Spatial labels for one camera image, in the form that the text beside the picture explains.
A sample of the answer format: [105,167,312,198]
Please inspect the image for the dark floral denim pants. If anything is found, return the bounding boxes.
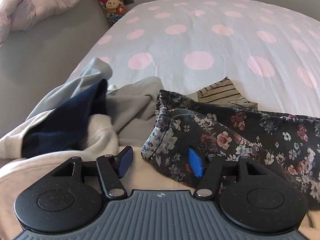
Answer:
[141,90,319,210]

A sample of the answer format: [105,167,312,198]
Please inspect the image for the cream white sweatshirt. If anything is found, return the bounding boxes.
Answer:
[1,111,187,239]

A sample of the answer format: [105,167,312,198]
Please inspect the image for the navy blue garment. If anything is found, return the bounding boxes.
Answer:
[22,79,107,158]

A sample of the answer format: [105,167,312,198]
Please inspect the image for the olive striped garment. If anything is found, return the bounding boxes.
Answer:
[197,77,258,109]

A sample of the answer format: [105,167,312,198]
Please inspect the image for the light grey garment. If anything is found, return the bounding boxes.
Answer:
[27,58,163,147]

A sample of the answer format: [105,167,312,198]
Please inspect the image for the pink polka dot bed sheet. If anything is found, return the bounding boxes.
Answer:
[72,0,319,116]

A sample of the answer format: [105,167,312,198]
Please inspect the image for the pink rolled duvet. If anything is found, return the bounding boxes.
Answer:
[1,0,80,44]

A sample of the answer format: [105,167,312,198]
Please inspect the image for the black wall socket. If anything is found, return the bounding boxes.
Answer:
[123,0,134,5]

